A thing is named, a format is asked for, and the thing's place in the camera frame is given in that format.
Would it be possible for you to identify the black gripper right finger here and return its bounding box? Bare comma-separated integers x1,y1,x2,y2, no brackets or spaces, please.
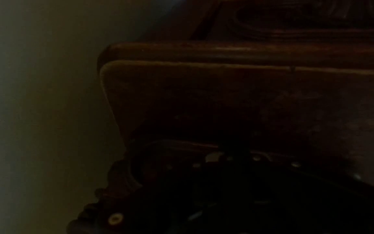
204,152,374,234

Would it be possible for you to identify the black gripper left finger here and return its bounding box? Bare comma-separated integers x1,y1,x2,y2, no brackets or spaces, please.
68,146,205,234

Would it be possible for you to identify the dark wooden drawer box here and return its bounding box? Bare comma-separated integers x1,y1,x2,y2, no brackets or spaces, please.
97,41,374,184

